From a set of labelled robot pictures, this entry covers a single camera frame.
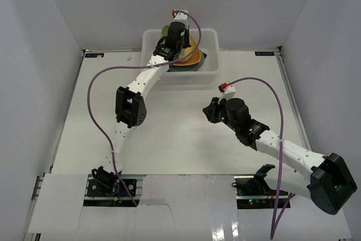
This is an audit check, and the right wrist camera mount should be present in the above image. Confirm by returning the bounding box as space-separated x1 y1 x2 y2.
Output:
218 83 236 103

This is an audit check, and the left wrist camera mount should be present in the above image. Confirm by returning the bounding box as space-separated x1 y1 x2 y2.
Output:
170 10 188 29

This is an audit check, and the green panda square plate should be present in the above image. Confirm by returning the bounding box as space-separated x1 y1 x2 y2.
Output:
161 25 170 38

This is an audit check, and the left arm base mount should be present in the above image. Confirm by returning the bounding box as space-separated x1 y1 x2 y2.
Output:
83 166 139 207

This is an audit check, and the white plastic bin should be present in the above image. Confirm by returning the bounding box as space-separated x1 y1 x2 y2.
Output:
140 28 222 85

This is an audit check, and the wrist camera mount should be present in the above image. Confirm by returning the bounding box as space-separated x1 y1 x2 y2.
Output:
170 10 188 29
218 83 236 103

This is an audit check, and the blue-grey round plate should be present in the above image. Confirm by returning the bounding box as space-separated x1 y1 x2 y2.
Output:
169 62 203 72

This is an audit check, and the woven bamboo triangular tray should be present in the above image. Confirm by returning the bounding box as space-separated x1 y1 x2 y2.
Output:
174 36 201 67

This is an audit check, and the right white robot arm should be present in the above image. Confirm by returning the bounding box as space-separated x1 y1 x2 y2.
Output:
202 97 358 215

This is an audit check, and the black square amber plate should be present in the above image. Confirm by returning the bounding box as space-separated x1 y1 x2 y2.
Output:
200 51 208 64

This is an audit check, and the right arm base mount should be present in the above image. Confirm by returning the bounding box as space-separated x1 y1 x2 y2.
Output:
231 164 276 210

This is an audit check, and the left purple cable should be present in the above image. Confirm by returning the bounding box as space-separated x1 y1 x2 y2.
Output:
87 10 201 205

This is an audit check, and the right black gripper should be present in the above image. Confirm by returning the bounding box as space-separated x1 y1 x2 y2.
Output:
202 96 239 133

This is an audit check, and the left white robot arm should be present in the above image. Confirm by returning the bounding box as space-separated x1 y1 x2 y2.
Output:
107 19 190 172

